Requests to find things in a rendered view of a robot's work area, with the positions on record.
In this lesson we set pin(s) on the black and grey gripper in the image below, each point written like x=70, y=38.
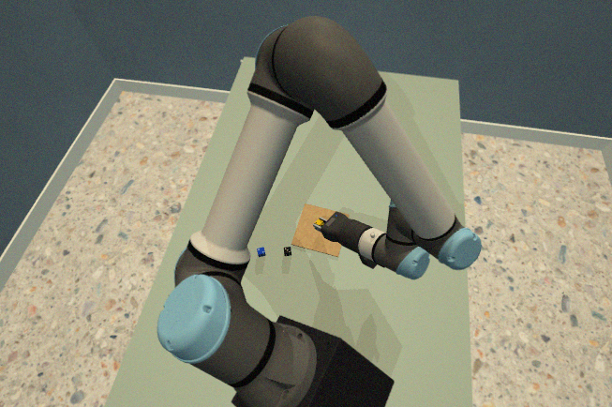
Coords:
x=351, y=234

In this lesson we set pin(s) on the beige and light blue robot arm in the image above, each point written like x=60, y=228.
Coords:
x=206, y=321

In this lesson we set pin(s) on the tan mat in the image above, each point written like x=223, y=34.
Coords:
x=308, y=238

